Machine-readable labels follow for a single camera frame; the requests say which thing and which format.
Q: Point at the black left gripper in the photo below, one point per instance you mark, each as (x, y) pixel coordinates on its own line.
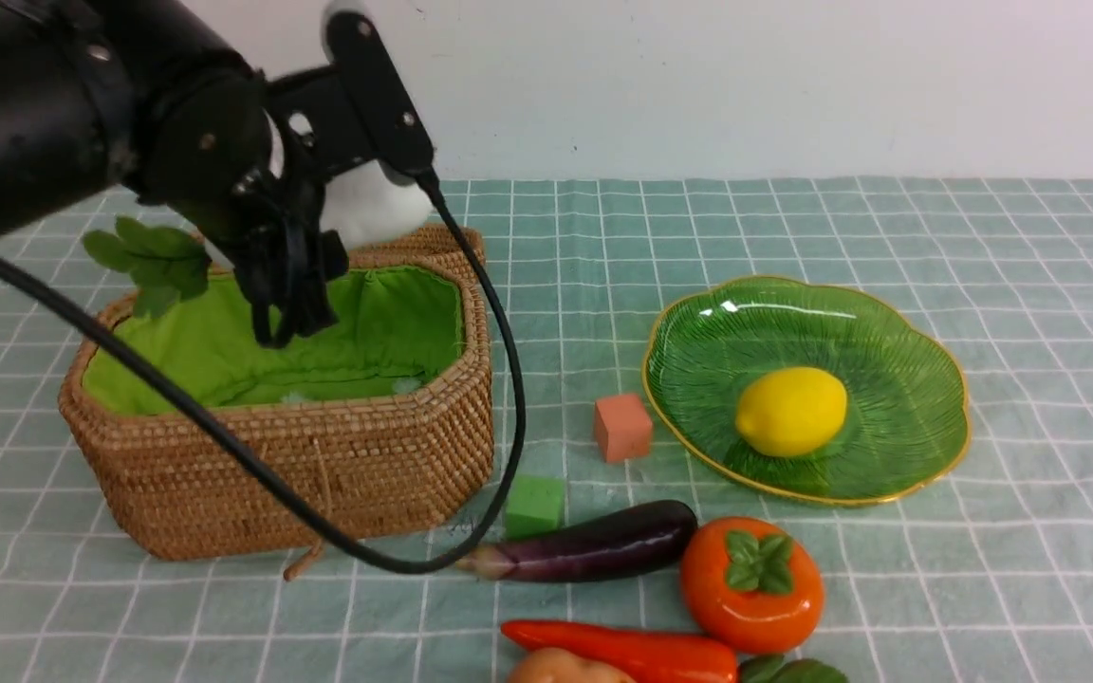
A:
(243, 159)

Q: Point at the purple toy eggplant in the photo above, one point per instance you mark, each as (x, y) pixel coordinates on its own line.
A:
(624, 544)

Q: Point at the brown toy potato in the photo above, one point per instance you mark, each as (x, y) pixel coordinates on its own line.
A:
(554, 665)

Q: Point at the yellow toy lemon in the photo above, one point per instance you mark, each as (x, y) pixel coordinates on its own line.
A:
(792, 412)

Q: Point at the red toy carrot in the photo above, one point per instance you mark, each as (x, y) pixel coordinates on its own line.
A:
(653, 656)

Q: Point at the white toy radish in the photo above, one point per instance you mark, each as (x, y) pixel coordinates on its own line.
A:
(366, 206)

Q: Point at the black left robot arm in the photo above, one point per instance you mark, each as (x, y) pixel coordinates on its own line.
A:
(143, 94)

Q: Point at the woven wicker basket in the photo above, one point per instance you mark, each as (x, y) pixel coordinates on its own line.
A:
(382, 423)

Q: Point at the green foam cube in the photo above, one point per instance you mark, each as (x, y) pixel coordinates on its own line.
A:
(535, 505)

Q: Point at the orange foam cube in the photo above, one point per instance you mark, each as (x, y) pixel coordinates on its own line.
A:
(622, 428)

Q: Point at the orange toy persimmon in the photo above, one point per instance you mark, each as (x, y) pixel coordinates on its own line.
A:
(750, 584)

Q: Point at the green glass leaf plate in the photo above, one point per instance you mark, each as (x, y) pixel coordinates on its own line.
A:
(908, 421)

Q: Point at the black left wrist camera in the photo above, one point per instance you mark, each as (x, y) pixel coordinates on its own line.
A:
(337, 117)

